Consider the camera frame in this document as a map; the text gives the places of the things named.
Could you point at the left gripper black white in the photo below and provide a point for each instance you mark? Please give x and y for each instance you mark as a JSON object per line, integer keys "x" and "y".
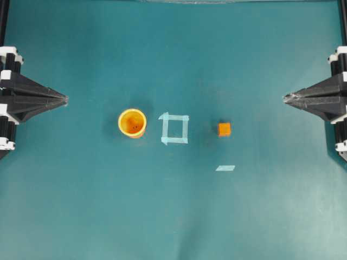
{"x": 16, "y": 109}

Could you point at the orange cube block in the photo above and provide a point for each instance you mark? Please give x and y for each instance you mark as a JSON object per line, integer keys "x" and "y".
{"x": 224, "y": 129}

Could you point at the black frame post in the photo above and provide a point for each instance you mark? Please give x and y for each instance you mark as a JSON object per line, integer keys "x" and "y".
{"x": 342, "y": 14}
{"x": 4, "y": 9}

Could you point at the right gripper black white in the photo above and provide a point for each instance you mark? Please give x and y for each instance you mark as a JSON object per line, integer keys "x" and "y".
{"x": 332, "y": 110}

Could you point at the left black frame post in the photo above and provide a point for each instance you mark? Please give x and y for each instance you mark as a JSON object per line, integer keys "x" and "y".
{"x": 4, "y": 9}

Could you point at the orange yellow plastic cup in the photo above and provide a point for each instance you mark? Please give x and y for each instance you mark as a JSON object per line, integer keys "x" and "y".
{"x": 132, "y": 123}

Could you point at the light blue tape square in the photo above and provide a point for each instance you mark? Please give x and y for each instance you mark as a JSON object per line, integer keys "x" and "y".
{"x": 174, "y": 128}

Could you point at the right black frame post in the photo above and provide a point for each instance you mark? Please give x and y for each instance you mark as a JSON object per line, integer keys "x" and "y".
{"x": 342, "y": 14}

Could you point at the light blue tape strip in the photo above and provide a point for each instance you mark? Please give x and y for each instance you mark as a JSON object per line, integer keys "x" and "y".
{"x": 225, "y": 168}

